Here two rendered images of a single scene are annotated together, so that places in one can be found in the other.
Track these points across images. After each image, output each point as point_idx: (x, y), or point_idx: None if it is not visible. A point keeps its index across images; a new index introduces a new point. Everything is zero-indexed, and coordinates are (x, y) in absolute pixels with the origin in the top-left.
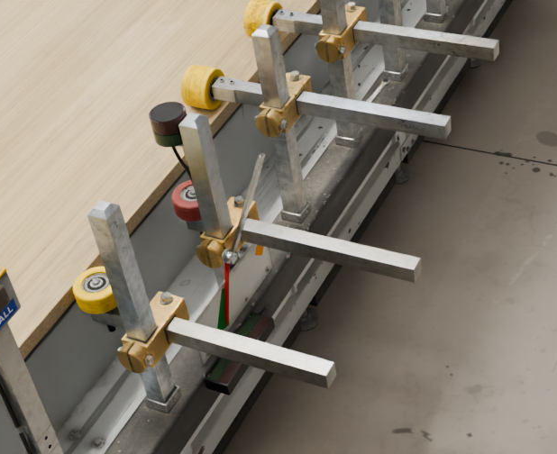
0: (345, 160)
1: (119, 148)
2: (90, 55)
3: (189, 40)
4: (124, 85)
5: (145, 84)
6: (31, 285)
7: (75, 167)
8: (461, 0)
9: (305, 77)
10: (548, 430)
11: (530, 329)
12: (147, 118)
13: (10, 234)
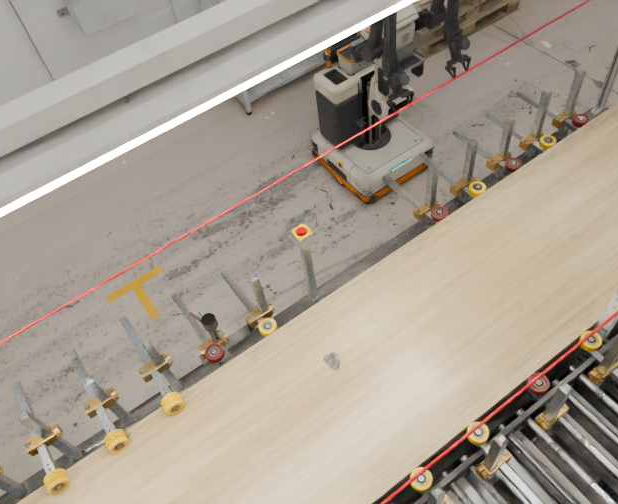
0: (139, 408)
1: (223, 399)
2: (195, 491)
3: (149, 468)
4: (196, 449)
5: (188, 442)
6: (288, 338)
7: (245, 398)
8: None
9: (139, 369)
10: (147, 399)
11: None
12: (202, 414)
13: (285, 370)
